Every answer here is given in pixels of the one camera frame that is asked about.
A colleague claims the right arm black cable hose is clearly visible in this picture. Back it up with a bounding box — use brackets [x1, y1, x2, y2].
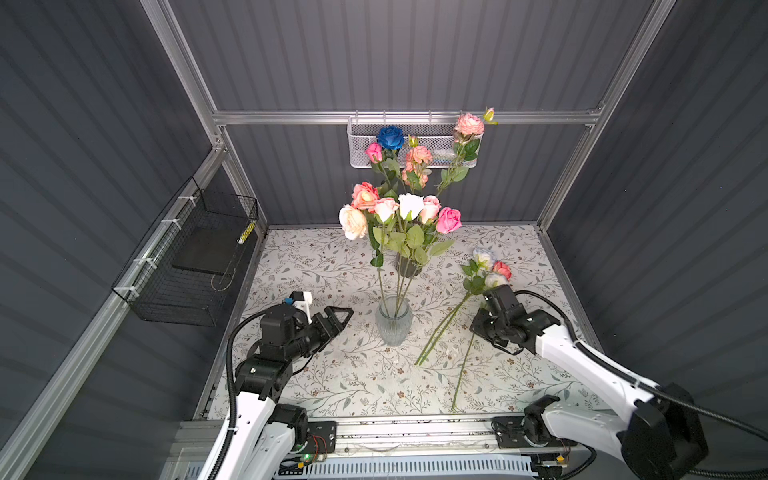
[515, 289, 768, 478]

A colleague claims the cream white artificial rose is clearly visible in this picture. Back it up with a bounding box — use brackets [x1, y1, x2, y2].
[338, 204, 368, 240]

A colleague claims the pale pink white rose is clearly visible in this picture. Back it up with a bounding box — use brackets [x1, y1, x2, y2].
[368, 197, 399, 301]

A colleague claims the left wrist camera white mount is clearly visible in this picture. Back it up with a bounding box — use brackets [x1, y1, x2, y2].
[284, 291, 313, 324]

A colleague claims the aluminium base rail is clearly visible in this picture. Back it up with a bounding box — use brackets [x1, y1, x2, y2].
[173, 413, 661, 463]

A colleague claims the light pink rosebud stem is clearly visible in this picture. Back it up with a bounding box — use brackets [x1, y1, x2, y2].
[413, 207, 462, 267]

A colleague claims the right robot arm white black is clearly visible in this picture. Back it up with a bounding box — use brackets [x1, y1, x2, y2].
[471, 285, 709, 479]

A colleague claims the magenta pink artificial rose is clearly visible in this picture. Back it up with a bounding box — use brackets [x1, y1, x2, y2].
[365, 142, 383, 164]

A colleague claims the white wire mesh basket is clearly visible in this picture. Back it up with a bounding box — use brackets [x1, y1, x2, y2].
[346, 115, 456, 169]

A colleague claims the black wire basket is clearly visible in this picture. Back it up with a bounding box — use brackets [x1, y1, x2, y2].
[113, 181, 259, 327]

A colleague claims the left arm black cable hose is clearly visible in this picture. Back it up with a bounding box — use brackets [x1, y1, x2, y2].
[206, 308, 271, 480]

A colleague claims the salmon pink artificial rose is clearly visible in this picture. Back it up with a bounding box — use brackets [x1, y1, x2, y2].
[351, 182, 380, 213]

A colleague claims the pale pink carnation spray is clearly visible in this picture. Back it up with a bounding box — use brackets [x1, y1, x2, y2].
[437, 107, 498, 196]

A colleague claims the clear ribbed glass vase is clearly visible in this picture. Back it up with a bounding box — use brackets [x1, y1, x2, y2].
[375, 296, 413, 346]

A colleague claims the blue artificial rose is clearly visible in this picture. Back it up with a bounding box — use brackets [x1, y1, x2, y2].
[376, 125, 406, 151]

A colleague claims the yellow item in black basket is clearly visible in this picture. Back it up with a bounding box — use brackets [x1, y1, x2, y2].
[237, 222, 256, 245]

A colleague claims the bunch of artificial roses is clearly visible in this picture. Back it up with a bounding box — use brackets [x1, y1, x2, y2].
[415, 247, 513, 366]

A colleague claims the white rosebud stem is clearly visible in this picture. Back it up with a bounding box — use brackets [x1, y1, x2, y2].
[391, 193, 425, 277]

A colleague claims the pink ribbed glass vase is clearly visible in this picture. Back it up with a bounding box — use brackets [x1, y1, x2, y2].
[395, 253, 423, 279]

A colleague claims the small light pink rose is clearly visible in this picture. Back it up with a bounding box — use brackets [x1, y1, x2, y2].
[419, 195, 441, 224]

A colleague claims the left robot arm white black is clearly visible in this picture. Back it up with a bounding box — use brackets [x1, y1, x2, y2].
[198, 298, 354, 479]

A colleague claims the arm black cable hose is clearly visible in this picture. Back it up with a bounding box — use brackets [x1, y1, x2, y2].
[515, 289, 768, 478]
[206, 308, 271, 480]

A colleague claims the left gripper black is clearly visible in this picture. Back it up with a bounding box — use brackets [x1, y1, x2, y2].
[284, 305, 351, 364]

